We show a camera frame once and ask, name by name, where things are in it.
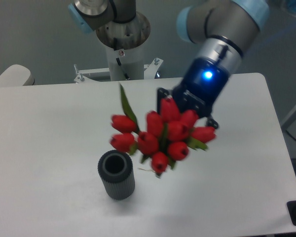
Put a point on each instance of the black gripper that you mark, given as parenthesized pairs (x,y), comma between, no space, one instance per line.
(198,90)

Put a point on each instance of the red tulip bouquet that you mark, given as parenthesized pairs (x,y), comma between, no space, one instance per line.
(168,136)

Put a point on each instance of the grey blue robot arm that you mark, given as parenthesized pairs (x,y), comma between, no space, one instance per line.
(225,29)

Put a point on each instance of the dark grey ribbed vase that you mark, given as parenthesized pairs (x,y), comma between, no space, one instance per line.
(116,172)

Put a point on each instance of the white chair armrest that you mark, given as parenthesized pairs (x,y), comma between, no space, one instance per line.
(16,75)

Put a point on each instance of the white pedestal base frame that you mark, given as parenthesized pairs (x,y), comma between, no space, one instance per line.
(151,71)

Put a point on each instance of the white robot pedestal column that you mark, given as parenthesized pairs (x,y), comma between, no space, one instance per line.
(124,46)

